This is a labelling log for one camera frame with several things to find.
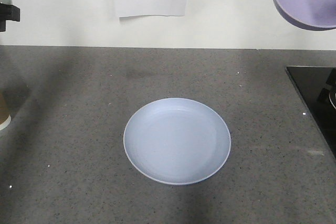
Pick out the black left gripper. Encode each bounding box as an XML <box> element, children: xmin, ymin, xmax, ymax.
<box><xmin>0</xmin><ymin>3</ymin><xmax>20</xmax><ymax>32</ymax></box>

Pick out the brown paper cup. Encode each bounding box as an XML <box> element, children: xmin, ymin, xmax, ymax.
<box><xmin>0</xmin><ymin>93</ymin><xmax>12</xmax><ymax>130</ymax></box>

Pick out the light blue plate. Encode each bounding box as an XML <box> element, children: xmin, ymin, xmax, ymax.
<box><xmin>123</xmin><ymin>98</ymin><xmax>232</xmax><ymax>185</ymax></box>

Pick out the black glass cooktop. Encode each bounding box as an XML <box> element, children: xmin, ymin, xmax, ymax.
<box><xmin>286</xmin><ymin>66</ymin><xmax>335</xmax><ymax>155</ymax></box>

